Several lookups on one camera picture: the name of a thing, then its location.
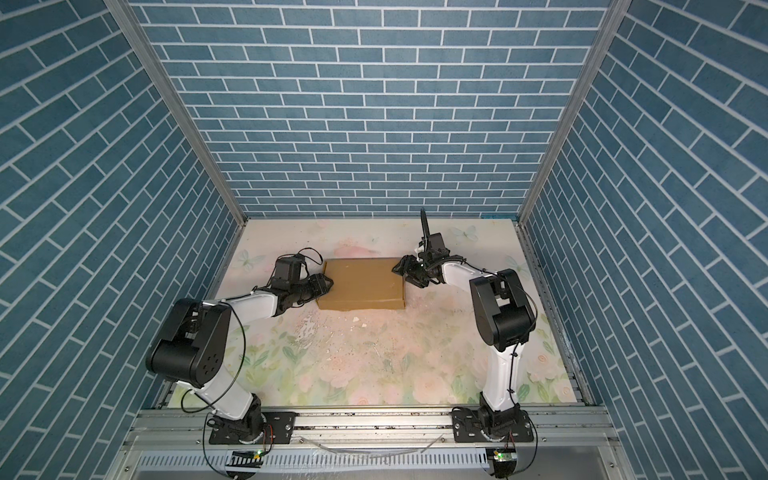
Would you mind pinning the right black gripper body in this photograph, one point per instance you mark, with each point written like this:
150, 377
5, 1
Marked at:
418, 272

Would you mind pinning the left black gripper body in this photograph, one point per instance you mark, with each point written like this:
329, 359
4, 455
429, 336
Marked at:
307, 289

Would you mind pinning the brown cardboard box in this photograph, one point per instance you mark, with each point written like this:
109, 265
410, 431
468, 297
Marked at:
363, 284

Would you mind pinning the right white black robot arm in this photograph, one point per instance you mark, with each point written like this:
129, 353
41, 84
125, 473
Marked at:
505, 317

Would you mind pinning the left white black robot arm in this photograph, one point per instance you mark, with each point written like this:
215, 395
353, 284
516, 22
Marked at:
189, 347

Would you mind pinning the floral table mat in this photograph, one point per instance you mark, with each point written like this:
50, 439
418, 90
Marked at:
427, 353

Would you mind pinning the left green circuit board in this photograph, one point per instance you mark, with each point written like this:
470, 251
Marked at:
252, 459

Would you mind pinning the green circuit board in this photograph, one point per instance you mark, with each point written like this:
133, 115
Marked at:
252, 459
502, 455

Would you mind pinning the right green circuit board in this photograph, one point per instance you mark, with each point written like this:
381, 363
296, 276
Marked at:
502, 455

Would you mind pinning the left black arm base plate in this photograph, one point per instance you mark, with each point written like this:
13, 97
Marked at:
257, 427

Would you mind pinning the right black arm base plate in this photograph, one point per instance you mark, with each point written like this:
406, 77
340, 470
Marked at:
483, 425

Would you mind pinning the white slotted cable duct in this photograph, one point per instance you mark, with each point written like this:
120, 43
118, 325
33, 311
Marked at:
311, 460

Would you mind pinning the aluminium mounting rail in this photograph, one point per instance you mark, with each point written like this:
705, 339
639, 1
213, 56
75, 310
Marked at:
411, 427

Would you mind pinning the left aluminium corner post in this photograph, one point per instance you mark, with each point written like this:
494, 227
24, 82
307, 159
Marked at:
129, 25

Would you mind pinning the aluminium corner post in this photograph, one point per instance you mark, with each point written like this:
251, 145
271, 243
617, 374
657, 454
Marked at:
596, 55
129, 25

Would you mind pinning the right aluminium corner post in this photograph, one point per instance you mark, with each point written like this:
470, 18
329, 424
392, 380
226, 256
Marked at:
596, 55

